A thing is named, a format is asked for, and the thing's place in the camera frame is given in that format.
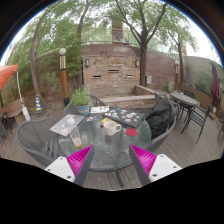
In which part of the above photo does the white umbrella pole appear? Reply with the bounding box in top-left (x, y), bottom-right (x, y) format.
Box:
top-left (15, 70), bottom-right (32, 122)

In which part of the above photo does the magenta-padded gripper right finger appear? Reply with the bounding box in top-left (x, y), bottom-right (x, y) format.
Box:
top-left (128, 143), bottom-right (184, 187)

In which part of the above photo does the wooden bench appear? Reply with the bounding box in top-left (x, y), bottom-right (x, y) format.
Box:
top-left (0, 98), bottom-right (26, 126)

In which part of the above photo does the small colourful card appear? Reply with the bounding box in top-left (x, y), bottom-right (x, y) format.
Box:
top-left (85, 115), bottom-right (100, 122)

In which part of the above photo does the leaning tree with brown trunk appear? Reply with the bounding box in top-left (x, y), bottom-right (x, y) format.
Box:
top-left (29, 8), bottom-right (51, 116)

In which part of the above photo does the tree with dark forked trunk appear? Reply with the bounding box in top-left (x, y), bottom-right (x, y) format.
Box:
top-left (114, 0), bottom-right (169, 88)

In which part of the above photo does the brown wooden lamp post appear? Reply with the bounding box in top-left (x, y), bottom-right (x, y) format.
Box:
top-left (173, 59), bottom-right (181, 92)

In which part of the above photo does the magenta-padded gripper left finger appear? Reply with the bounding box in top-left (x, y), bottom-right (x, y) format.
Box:
top-left (44, 144), bottom-right (96, 187)

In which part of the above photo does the orange patio umbrella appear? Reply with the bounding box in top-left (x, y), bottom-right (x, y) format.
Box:
top-left (0, 64), bottom-right (20, 93)

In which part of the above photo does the silver laptop with stickers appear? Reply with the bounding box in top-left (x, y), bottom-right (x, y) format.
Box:
top-left (49, 113), bottom-right (86, 138)

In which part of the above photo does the clear plastic bottle white cap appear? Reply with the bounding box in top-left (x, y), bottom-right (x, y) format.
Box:
top-left (65, 116), bottom-right (84, 150)

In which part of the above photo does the black jacket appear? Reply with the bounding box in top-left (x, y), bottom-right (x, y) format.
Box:
top-left (145, 96), bottom-right (176, 139)

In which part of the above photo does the lamp post with globe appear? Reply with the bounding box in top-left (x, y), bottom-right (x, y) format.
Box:
top-left (58, 47), bottom-right (71, 108)

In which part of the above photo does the thin-trunked tree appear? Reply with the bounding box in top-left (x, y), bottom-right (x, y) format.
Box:
top-left (166, 19), bottom-right (198, 84)

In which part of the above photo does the flat round red coaster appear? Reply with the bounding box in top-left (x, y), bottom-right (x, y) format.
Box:
top-left (125, 128), bottom-right (139, 138)

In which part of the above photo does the blue yellow striped bollard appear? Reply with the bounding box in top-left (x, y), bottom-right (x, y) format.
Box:
top-left (34, 94), bottom-right (44, 113)

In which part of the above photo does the closed maroon umbrella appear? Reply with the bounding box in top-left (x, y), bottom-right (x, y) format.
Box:
top-left (210, 60), bottom-right (221, 116)

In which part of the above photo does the white sticker sheet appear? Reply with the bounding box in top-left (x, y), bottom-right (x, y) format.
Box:
top-left (90, 105), bottom-right (111, 114)

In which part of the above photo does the grey wicker chair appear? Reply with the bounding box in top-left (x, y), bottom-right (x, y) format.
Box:
top-left (133, 92), bottom-right (181, 153)
top-left (63, 94), bottom-right (108, 118)
top-left (16, 116), bottom-right (69, 168)

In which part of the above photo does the black folding chair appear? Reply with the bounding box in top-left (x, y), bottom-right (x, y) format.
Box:
top-left (0, 111), bottom-right (14, 141)

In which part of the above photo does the white ceramic mug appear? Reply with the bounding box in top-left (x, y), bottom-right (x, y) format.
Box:
top-left (102, 120), bottom-right (123, 137)

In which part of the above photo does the green plant in teal pot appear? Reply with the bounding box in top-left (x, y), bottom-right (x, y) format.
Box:
top-left (69, 85), bottom-right (93, 117)

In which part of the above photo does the group of black metal chairs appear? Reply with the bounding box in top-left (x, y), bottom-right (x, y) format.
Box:
top-left (173, 88), bottom-right (224, 145)

